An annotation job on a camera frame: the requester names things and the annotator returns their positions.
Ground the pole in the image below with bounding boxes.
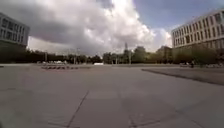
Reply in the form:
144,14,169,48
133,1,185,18
123,41,129,65

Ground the row of trees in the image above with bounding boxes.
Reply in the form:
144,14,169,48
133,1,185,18
0,42,224,66

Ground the grey paved plaza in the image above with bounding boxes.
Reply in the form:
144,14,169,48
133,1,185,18
0,63,224,128

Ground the dark raised ground strip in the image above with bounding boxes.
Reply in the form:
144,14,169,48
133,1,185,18
141,67,224,87

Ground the pale multi-storey building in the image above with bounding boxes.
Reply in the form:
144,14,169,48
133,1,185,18
171,9,224,52

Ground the large glass-fronted building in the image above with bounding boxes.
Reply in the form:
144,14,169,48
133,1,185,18
0,12,31,49

